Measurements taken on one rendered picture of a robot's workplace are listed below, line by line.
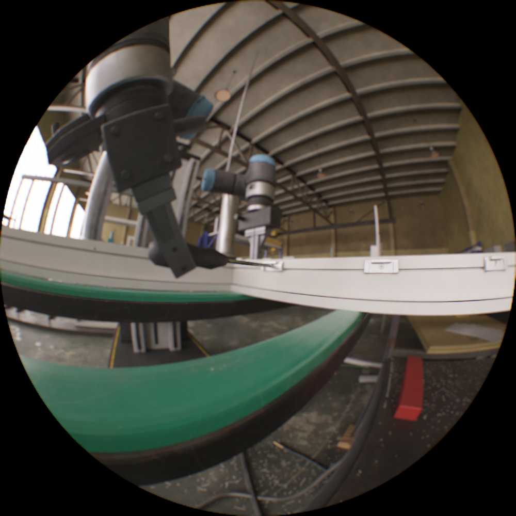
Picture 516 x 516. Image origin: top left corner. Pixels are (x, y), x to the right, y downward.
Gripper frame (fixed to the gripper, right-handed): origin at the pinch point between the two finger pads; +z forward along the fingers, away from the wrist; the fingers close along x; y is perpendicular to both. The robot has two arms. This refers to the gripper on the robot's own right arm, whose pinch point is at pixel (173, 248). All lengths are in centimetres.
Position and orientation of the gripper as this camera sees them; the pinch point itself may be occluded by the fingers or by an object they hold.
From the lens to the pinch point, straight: 20.0
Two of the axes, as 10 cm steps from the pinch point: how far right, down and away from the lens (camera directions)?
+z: 1.4, 8.0, 5.9
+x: -6.2, -3.9, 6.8
